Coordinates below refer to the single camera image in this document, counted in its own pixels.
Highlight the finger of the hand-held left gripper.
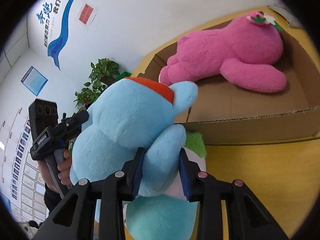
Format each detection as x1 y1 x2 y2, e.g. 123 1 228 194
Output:
54 110 90 140

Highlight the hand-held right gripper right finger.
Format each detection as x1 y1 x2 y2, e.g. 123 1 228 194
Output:
179 148 290 240

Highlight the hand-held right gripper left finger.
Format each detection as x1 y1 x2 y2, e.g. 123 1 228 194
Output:
32 147 145 240

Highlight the pink teal pig plush toy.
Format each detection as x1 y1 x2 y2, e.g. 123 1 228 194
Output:
125 132 207 240

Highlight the light blue plush toy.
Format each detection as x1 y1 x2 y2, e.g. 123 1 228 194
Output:
69 77 199 198

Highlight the brown cardboard box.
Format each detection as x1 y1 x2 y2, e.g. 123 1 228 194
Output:
136 4 320 145

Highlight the pink plush bear toy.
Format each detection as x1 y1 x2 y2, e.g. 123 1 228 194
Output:
159 11 287 93

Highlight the person's left forearm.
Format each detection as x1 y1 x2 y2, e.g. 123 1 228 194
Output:
37 159 64 214

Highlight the person's left hand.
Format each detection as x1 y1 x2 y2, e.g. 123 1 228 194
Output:
57 150 75 187

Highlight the small potted green plant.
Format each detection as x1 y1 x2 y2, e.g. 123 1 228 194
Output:
75 81 100 109

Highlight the large potted green plant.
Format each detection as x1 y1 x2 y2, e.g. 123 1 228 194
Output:
89 58 120 88

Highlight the blue framed wall poster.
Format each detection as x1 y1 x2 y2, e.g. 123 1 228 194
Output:
20 66 48 96

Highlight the wall photo chart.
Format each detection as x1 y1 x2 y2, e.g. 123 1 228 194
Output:
0 105 50 223

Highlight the blue wall ribbon decal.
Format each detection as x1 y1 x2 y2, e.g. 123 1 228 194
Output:
35 0 90 71

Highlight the red wall notice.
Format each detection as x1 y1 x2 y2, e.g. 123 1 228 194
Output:
78 3 97 26

